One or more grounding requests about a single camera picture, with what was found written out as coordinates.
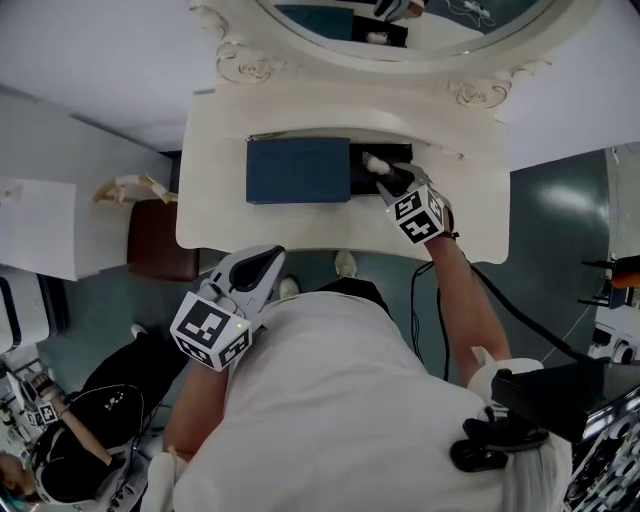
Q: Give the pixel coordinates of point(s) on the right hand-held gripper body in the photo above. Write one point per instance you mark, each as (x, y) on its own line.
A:
(417, 210)

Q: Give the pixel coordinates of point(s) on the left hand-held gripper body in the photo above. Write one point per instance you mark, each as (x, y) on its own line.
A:
(210, 330)

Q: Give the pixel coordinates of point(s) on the white item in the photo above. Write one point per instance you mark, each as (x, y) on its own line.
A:
(375, 163)

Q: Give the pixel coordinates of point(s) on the black box tray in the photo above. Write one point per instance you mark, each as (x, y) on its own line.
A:
(361, 182)

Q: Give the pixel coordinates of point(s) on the blue box sleeve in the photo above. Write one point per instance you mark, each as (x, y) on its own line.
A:
(297, 170)

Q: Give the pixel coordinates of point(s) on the person's right forearm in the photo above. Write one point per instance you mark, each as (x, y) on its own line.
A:
(465, 310)

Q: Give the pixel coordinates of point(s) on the person's left forearm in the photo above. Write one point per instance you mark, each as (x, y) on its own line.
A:
(195, 400)

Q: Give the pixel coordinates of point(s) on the person's left hand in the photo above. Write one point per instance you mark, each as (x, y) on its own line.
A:
(220, 297)

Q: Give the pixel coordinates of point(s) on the person's white shoe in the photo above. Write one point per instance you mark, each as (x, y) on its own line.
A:
(345, 263)
(289, 288)

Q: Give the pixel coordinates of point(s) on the white ornate dressing table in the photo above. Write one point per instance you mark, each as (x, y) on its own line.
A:
(320, 230)

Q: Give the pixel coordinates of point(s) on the person's black trousers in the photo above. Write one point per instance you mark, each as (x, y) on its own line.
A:
(357, 290)

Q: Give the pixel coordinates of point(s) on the brown padded stool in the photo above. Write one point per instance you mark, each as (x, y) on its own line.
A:
(160, 240)

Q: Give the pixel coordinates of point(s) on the person's white shirt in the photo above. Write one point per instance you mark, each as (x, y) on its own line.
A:
(325, 410)

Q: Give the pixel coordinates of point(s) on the beige carved chair backrest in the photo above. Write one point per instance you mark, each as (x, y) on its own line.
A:
(135, 185)

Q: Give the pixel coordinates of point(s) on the white appliance with black trim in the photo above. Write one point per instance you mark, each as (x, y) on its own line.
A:
(25, 310)

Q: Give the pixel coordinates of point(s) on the white cabinet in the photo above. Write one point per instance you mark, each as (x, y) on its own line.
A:
(75, 200)

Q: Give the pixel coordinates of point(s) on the orange object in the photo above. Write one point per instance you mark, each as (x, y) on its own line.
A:
(627, 278)

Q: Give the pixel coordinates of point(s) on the black equipment housing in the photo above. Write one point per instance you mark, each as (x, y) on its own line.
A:
(550, 395)

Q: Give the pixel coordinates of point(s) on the white device with round lens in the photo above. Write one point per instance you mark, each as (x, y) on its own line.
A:
(617, 347)

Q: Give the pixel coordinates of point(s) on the oval mirror with ornate frame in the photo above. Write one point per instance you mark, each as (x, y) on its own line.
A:
(505, 60)

